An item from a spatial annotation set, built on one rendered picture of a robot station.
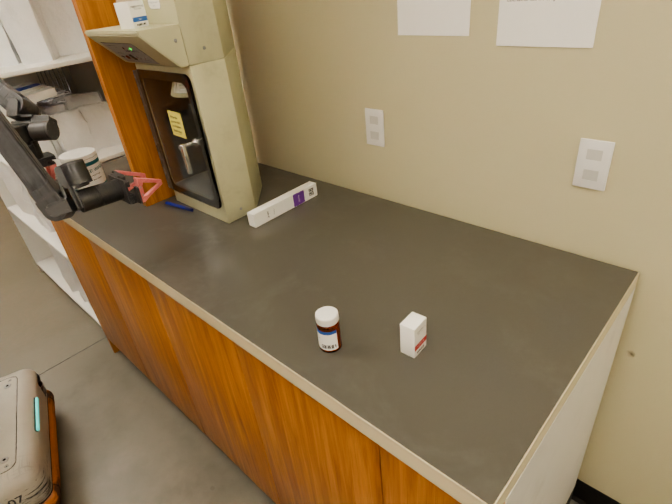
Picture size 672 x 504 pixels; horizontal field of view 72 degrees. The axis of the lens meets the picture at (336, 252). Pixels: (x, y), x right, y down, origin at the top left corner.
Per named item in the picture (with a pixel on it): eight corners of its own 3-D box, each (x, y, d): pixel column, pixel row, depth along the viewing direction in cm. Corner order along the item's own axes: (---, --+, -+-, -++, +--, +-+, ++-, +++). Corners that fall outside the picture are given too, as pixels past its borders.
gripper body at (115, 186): (114, 172, 126) (86, 180, 122) (130, 179, 120) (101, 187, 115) (121, 194, 129) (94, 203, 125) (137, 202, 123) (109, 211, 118)
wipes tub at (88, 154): (100, 179, 191) (86, 144, 183) (114, 186, 183) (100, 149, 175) (68, 191, 183) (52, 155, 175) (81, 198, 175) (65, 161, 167)
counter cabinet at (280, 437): (219, 289, 280) (178, 146, 233) (569, 503, 154) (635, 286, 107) (113, 351, 241) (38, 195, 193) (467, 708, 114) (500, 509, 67)
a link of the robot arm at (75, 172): (62, 216, 122) (49, 219, 114) (42, 174, 119) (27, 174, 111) (107, 200, 124) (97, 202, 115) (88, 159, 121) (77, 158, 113)
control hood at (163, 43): (133, 60, 140) (122, 24, 135) (190, 66, 120) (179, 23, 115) (96, 68, 133) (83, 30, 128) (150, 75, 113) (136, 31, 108)
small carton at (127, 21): (136, 26, 122) (128, 1, 119) (149, 25, 120) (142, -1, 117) (121, 29, 118) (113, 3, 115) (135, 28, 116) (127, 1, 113)
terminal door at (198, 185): (173, 188, 161) (136, 68, 140) (222, 209, 143) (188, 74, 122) (171, 189, 161) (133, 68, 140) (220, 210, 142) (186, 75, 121)
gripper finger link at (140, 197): (150, 166, 128) (116, 176, 122) (162, 171, 123) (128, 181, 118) (156, 189, 131) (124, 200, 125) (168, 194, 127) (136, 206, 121)
